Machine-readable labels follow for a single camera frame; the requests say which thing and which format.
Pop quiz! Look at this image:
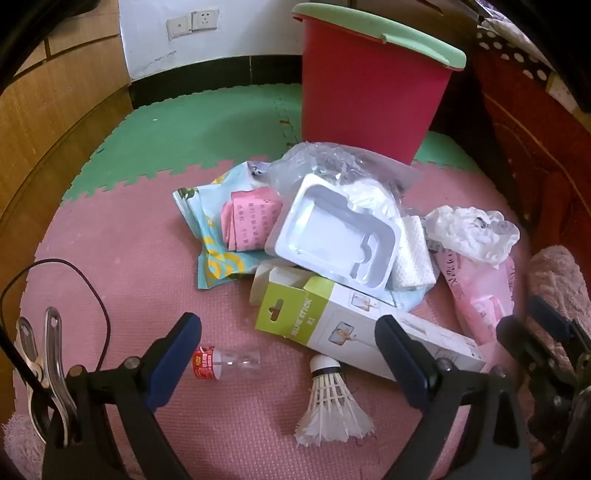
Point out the person's pink fuzzy leg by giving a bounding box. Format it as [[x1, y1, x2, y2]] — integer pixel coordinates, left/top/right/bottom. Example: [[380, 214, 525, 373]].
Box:
[[526, 244, 591, 365], [0, 411, 51, 480]]

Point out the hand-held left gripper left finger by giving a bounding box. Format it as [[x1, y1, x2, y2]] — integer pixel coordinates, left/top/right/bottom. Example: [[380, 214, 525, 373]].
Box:
[[42, 313, 202, 480]]

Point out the pink printed leaflet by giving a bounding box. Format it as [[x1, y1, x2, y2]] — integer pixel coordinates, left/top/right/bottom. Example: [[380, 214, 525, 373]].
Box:
[[221, 187, 284, 254]]

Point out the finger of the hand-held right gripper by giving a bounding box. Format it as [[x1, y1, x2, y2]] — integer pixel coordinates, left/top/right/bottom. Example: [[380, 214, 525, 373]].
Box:
[[496, 315, 561, 384], [526, 295, 583, 342]]

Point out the polka dot cloth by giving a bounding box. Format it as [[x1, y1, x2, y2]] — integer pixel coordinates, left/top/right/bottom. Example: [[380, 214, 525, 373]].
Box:
[[475, 18, 557, 86]]

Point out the white crumpled wrapper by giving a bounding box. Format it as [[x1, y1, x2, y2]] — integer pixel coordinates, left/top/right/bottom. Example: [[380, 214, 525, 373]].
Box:
[[339, 178, 400, 220]]

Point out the red bin with green rim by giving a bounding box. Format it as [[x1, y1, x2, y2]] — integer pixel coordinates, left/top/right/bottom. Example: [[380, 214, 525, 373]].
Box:
[[291, 2, 467, 167]]

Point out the green foam mat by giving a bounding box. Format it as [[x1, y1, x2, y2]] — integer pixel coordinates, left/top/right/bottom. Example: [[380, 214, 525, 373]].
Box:
[[62, 83, 481, 206]]

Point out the thick black cable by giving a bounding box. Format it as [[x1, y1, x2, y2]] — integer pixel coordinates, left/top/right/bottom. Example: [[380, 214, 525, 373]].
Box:
[[0, 323, 61, 411]]

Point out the person's pink fuzzy right leg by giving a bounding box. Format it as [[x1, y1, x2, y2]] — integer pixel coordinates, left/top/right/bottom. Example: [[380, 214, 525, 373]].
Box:
[[526, 244, 591, 365]]

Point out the white paper towel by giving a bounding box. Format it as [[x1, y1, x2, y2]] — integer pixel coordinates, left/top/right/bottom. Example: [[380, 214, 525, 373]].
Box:
[[390, 215, 437, 291]]

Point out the light wooden cabinet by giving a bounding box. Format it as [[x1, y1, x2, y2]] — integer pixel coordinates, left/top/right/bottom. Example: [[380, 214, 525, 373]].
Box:
[[0, 0, 134, 259]]

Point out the white shuttlecock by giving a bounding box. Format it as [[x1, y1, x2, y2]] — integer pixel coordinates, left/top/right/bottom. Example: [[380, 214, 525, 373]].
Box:
[[295, 354, 376, 449]]

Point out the small clear bottle red label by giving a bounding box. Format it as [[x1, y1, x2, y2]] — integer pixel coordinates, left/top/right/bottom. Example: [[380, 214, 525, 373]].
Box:
[[191, 344, 262, 381]]

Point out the red patterned cloth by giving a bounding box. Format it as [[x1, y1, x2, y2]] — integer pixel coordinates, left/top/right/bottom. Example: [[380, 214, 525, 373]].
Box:
[[473, 46, 591, 259]]

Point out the light blue wrapper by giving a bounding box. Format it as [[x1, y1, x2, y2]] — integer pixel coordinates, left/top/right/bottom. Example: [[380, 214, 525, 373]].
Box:
[[392, 284, 435, 312]]

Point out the green and white cardboard box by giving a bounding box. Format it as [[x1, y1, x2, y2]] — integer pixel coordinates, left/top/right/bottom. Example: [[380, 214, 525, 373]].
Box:
[[249, 264, 488, 384]]

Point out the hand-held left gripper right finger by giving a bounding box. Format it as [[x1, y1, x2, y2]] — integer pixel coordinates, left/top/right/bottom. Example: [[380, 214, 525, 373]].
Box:
[[375, 315, 532, 480]]

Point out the white plastic tray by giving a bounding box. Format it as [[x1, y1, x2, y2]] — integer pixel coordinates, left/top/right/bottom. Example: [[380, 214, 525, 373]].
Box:
[[264, 174, 402, 291]]

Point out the white plastic bag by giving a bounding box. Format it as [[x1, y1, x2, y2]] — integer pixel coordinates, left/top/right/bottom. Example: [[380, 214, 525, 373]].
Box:
[[422, 205, 520, 271]]

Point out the thin black cable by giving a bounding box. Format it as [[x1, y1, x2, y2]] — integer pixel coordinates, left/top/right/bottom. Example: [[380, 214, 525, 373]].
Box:
[[0, 258, 112, 370]]

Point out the pink plastic package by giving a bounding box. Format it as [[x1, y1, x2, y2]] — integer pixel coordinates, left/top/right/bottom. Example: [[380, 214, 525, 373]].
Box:
[[434, 249, 515, 347]]

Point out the person's pink fuzzy left leg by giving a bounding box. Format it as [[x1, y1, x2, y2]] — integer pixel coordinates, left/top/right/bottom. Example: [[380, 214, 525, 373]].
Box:
[[0, 411, 51, 480]]

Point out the clear plastic bag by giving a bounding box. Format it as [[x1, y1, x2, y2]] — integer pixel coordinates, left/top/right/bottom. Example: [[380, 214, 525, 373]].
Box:
[[268, 142, 423, 217]]

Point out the teal yellow wet wipes pack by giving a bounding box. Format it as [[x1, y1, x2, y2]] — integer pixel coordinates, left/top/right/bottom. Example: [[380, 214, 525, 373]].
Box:
[[172, 161, 287, 291]]

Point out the pink foam mat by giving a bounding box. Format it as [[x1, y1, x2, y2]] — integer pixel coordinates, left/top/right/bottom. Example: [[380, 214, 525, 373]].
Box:
[[14, 157, 536, 480]]

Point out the metal clip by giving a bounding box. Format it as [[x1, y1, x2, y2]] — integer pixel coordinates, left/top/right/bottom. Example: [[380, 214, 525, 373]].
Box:
[[16, 308, 77, 444]]

